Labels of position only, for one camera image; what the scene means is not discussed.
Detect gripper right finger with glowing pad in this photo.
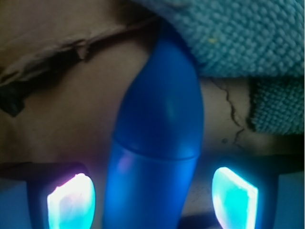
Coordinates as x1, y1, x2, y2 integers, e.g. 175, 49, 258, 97
212, 154, 305, 229

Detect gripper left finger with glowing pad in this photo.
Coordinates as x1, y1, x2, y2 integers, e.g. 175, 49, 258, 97
0, 162, 96, 229

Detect blue plastic bottle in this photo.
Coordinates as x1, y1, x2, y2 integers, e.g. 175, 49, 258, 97
102, 21, 203, 229

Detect brown paper bag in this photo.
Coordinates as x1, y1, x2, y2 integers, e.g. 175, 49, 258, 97
0, 0, 304, 229

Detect teal microfiber cloth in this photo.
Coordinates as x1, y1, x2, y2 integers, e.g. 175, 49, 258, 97
140, 0, 305, 135

